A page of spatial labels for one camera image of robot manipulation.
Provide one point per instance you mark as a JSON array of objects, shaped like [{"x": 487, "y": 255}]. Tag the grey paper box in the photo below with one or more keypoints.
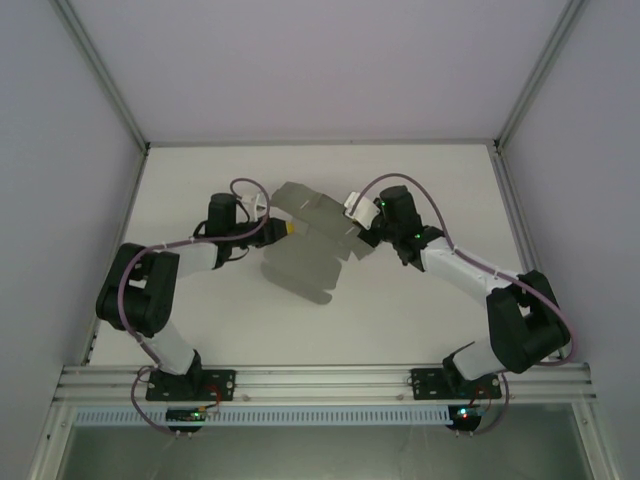
[{"x": 320, "y": 215}]

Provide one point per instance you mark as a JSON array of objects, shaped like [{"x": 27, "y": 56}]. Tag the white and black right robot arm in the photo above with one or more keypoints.
[{"x": 520, "y": 330}]

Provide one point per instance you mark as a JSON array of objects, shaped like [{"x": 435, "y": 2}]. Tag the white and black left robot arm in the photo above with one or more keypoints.
[{"x": 150, "y": 300}]

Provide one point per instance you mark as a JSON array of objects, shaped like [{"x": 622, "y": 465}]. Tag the small circuit board green light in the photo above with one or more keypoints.
[
  {"x": 185, "y": 415},
  {"x": 466, "y": 413}
]

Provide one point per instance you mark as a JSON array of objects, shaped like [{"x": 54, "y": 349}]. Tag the aluminium table side rail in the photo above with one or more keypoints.
[
  {"x": 120, "y": 250},
  {"x": 520, "y": 240}
]

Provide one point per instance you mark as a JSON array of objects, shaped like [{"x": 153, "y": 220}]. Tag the aluminium mounting rail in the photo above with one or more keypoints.
[{"x": 320, "y": 382}]

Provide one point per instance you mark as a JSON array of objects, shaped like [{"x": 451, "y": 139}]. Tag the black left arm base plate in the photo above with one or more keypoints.
[{"x": 220, "y": 385}]

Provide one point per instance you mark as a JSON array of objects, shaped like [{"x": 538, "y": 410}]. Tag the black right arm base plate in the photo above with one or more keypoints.
[{"x": 425, "y": 385}]

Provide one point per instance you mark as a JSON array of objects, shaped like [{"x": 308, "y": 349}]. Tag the aluminium frame post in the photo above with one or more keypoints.
[
  {"x": 102, "y": 80},
  {"x": 542, "y": 75}
]

